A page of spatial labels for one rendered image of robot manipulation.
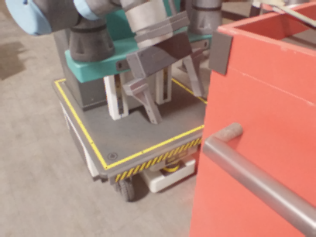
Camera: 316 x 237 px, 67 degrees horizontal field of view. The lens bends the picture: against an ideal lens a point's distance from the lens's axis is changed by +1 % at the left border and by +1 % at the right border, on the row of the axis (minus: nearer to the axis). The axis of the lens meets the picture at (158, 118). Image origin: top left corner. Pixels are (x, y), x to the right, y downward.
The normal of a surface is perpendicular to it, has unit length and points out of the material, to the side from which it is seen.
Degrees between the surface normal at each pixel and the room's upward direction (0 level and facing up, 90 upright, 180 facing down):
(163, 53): 67
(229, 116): 90
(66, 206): 0
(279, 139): 90
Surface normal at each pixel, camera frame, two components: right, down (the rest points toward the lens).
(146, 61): 0.54, 0.12
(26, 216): 0.00, -0.80
